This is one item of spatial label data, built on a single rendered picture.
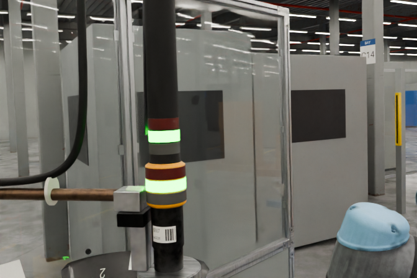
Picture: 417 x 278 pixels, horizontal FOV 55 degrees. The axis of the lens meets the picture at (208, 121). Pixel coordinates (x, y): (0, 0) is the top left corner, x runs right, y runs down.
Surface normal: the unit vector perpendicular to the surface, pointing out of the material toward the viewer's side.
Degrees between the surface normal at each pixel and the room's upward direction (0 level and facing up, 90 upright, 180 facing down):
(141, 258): 90
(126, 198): 90
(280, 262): 90
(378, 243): 95
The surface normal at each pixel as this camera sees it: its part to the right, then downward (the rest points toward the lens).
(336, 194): 0.47, 0.03
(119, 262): -0.04, -0.76
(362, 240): -0.68, 0.01
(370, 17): -0.88, 0.05
